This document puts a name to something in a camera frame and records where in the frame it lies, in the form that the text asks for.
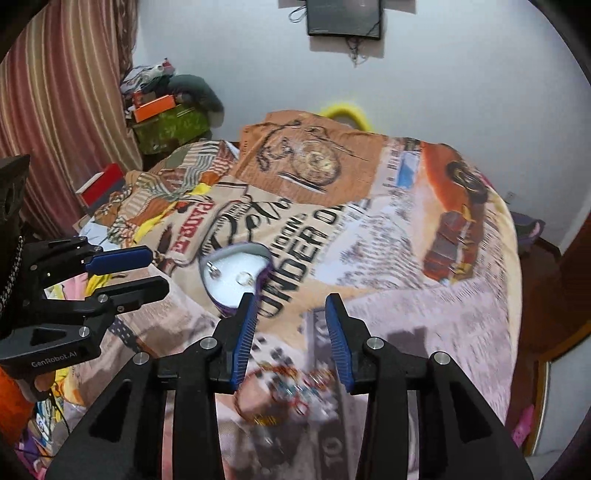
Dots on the white wall socket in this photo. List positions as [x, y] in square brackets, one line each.
[510, 197]

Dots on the pile of clothes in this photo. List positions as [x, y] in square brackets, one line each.
[143, 78]

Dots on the colourful cartoon bedsheet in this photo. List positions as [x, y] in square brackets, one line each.
[64, 410]

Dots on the red and white box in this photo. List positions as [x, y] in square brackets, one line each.
[104, 184]

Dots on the grey cloth bundle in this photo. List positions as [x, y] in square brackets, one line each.
[194, 90]

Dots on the purple heart-shaped jewelry box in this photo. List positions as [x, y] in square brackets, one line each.
[231, 265]

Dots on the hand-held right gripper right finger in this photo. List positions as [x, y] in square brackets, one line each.
[339, 344]

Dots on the yellow hoop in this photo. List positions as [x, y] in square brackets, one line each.
[346, 110]

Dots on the orange box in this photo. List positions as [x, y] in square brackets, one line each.
[154, 108]

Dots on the pile of colourful jewelry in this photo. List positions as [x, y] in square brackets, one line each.
[286, 392]

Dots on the wooden bed frame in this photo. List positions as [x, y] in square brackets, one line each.
[554, 350]

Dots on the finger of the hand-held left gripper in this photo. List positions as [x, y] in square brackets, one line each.
[120, 258]
[138, 290]

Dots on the striped curtain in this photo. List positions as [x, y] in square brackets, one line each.
[60, 92]

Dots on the printed blanket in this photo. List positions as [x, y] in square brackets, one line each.
[392, 300]

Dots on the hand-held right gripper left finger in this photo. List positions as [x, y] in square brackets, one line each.
[244, 334]

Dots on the person's left forearm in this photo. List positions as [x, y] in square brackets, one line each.
[14, 406]

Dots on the black wall monitor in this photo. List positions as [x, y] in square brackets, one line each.
[344, 16]

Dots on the purple cloth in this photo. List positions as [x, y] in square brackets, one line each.
[526, 228]

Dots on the green patterned box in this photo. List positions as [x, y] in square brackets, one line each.
[171, 129]

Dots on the pink packet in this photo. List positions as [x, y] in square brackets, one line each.
[524, 424]

